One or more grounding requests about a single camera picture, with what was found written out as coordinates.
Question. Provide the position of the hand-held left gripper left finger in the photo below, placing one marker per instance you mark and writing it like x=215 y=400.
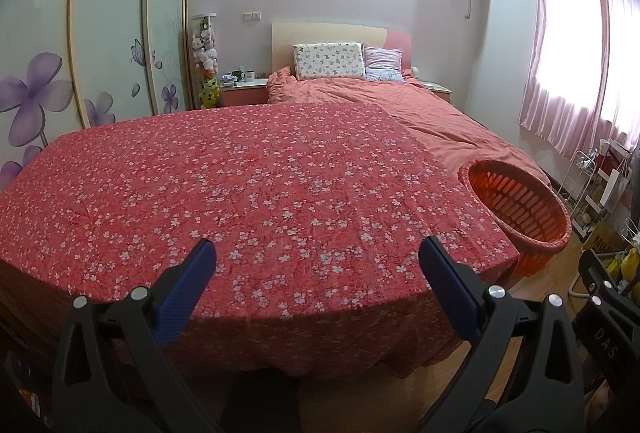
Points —
x=185 y=283

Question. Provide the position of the pink curtain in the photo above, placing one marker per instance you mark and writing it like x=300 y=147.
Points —
x=570 y=53

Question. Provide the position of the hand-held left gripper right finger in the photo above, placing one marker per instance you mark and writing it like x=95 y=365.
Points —
x=450 y=283

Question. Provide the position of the white wall switch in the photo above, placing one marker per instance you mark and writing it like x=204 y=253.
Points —
x=253 y=16

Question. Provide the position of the white board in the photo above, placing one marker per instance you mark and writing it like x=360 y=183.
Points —
x=614 y=178

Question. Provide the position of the pink and white nightstand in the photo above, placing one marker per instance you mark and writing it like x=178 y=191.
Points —
x=437 y=90
x=245 y=95

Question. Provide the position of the yellow green plush toy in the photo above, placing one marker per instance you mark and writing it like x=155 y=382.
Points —
x=210 y=93

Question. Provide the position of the red floral tablecloth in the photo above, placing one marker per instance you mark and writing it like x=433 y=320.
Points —
x=225 y=193

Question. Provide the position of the yellow bottle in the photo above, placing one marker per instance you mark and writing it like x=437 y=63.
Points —
x=631 y=265

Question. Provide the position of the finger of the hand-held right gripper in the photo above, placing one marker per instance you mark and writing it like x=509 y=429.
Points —
x=602 y=285

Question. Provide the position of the white mug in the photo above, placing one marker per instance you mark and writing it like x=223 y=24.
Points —
x=249 y=75

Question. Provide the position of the bed with pink duvet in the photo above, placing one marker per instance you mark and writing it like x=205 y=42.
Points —
x=400 y=108

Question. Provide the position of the wardrobe with purple flower doors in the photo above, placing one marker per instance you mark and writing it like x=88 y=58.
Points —
x=105 y=13

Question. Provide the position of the yellow cardboard box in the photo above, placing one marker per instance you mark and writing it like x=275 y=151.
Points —
x=600 y=238

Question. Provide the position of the orange plastic basket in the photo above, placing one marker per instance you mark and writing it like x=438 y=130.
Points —
x=520 y=213

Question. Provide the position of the white floral pillow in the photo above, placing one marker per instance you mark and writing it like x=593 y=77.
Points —
x=327 y=60

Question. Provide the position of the cream and pink headboard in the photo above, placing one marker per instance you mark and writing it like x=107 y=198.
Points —
x=330 y=33

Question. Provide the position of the purple striped pillow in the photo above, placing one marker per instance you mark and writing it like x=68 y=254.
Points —
x=382 y=63

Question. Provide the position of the clear tube of plush toys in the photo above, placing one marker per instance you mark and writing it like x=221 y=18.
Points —
x=205 y=48

